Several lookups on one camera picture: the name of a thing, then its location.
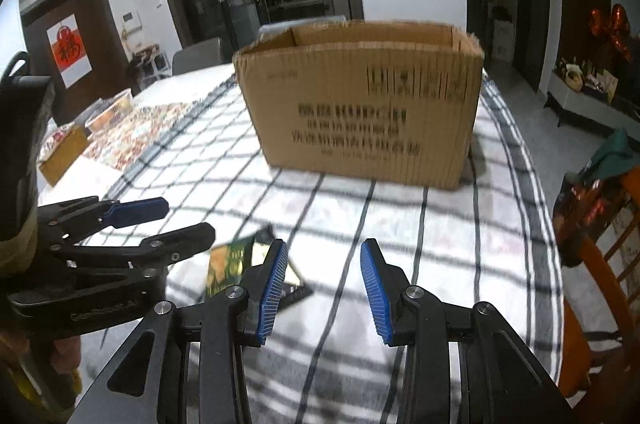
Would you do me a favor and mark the wooden chair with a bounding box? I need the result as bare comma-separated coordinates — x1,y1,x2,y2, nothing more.
555,169,640,405

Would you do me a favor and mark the green cloth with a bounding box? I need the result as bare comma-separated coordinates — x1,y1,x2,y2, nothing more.
580,129,640,179

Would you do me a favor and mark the floral table mat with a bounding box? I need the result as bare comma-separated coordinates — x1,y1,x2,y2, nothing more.
82,101,201,172

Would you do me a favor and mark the person's left hand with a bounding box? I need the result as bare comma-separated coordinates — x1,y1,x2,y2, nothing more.
47,336,83,377

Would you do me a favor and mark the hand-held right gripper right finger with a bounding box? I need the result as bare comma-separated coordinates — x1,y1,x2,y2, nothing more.
360,239,576,424

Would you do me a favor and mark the checked tablecloth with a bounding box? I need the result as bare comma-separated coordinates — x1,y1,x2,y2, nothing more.
80,64,566,424

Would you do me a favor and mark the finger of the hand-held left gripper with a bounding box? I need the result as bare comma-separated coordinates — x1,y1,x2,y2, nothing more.
37,197,170,231
52,223,217,275

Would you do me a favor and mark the small cardboard box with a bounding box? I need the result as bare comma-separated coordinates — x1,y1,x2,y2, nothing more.
39,126,91,187

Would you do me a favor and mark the grey chair back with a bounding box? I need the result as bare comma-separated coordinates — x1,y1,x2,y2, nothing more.
171,38,223,77

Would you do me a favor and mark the shallow tray basket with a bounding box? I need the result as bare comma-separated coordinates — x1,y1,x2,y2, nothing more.
85,88,136,129

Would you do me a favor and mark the green snack packet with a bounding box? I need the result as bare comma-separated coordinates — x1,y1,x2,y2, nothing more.
205,226,313,309

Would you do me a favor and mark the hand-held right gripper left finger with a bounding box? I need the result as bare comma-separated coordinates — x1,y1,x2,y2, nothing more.
75,239,291,424

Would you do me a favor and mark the white floor box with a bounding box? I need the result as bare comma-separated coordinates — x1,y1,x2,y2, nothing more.
492,18,516,63

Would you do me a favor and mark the red and white door poster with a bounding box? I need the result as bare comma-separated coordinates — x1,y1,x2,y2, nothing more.
46,14,92,89

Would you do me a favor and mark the red shiny bag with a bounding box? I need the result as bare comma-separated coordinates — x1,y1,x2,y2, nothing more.
552,171,636,267

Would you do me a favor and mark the large cardboard box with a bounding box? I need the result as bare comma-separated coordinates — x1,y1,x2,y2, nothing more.
232,20,485,191

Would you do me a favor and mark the red bow decoration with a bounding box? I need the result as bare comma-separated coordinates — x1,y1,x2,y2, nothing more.
587,4,633,62

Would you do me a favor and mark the small woven basket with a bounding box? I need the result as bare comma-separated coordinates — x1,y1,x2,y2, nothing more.
564,66,586,92

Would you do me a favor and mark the white low cabinet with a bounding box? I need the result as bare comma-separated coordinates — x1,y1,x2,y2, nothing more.
545,68,640,139

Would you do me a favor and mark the brown wooden door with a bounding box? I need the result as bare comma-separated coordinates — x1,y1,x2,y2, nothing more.
20,0,131,125

